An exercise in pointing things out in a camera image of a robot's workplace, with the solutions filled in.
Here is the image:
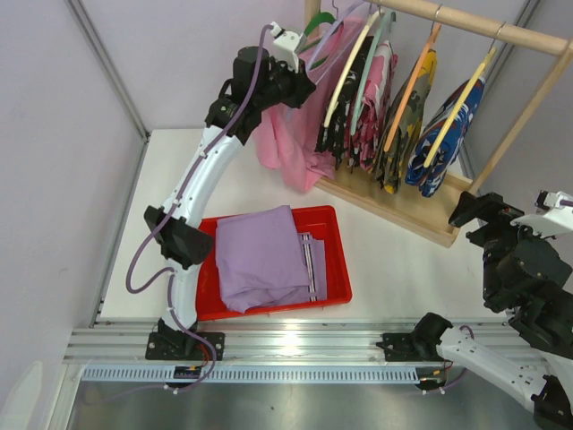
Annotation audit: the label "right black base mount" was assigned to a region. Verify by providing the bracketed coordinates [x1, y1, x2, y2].
[375, 332, 443, 363]

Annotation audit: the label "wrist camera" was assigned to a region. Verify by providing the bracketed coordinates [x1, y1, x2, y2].
[269, 21, 307, 73]
[510, 191, 572, 238]

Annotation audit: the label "purple cable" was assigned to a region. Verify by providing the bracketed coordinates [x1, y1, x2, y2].
[456, 196, 573, 386]
[126, 22, 277, 391]

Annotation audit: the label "purple hanger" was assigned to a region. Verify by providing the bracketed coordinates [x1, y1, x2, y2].
[286, 0, 368, 122]

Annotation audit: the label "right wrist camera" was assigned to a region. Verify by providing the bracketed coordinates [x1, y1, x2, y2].
[510, 191, 572, 238]

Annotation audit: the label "black floral garment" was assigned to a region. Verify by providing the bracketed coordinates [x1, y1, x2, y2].
[315, 36, 373, 169]

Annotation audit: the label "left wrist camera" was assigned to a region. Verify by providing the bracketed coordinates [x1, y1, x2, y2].
[269, 21, 307, 73]

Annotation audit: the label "camouflage garment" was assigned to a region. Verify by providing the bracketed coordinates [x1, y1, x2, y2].
[372, 49, 438, 194]

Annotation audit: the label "white cable duct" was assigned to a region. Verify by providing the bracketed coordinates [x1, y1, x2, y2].
[81, 365, 420, 384]

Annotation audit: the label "blue patterned garment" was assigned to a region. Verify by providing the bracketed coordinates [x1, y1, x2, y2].
[405, 76, 485, 198]

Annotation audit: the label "purple trousers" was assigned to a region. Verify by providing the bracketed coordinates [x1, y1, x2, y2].
[215, 205, 328, 314]

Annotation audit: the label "cream hanger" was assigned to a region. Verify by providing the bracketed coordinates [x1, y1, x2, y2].
[323, 10, 383, 128]

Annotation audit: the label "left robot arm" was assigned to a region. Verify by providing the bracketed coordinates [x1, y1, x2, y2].
[144, 47, 315, 361]

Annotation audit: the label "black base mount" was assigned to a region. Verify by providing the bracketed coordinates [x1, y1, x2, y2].
[375, 332, 443, 363]
[145, 331, 226, 361]

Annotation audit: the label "pink patterned garment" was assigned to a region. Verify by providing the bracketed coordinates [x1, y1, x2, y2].
[345, 40, 398, 170]

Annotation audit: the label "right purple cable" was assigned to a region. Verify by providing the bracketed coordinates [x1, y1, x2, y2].
[456, 196, 573, 386]

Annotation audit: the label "pink t-shirt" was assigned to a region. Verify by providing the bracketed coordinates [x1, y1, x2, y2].
[252, 16, 365, 193]

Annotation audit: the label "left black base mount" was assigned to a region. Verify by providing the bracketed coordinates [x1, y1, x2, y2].
[145, 331, 226, 361]

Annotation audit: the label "red plastic tray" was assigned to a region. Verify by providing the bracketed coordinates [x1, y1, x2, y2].
[196, 205, 352, 321]

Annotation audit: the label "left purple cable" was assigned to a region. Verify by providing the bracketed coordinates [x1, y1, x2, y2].
[126, 22, 277, 391]

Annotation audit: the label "yellow hanger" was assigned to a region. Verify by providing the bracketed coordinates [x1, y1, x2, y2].
[423, 21, 507, 168]

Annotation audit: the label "wooden clothes rack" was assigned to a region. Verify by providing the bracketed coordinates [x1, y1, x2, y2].
[304, 0, 573, 249]

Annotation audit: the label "orange hanger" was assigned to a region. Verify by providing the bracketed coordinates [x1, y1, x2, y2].
[383, 4, 442, 152]

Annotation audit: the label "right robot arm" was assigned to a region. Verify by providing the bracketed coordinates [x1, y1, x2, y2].
[411, 191, 572, 429]

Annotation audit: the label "aluminium rail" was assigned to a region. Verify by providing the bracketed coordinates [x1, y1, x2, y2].
[64, 318, 552, 366]

